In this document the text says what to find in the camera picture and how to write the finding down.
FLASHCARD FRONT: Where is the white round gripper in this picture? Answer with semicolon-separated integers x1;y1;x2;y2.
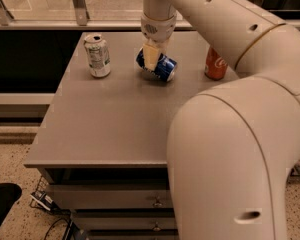
141;13;177;71

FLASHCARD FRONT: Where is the blue pepsi can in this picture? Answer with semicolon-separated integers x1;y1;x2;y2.
136;49;178;82

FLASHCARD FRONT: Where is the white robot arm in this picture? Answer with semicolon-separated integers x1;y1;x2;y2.
142;0;300;240

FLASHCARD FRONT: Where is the white green soda can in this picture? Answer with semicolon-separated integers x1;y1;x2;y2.
84;33;111;78

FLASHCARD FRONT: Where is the red coca-cola can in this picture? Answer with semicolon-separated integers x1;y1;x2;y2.
204;47;228;81

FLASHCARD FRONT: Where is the grey drawer cabinet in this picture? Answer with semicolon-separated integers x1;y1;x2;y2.
23;31;241;240

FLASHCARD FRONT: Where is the metal railing with glass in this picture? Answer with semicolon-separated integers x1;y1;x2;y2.
0;0;300;29

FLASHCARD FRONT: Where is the top grey drawer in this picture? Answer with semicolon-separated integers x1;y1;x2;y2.
46;184;173;210

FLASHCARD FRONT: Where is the grey drawer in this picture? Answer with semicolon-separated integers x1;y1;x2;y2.
72;211;176;230
46;184;173;210

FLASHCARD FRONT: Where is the brass top drawer knob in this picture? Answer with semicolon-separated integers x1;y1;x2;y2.
153;197;163;208

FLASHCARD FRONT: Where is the brass drawer knob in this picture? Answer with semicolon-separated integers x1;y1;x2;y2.
152;222;162;232
153;197;163;208

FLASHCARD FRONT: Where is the wire basket on floor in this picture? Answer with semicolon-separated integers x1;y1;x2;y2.
30;177;59;212

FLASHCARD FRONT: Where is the black floor cable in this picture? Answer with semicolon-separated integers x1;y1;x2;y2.
43;217;78;240

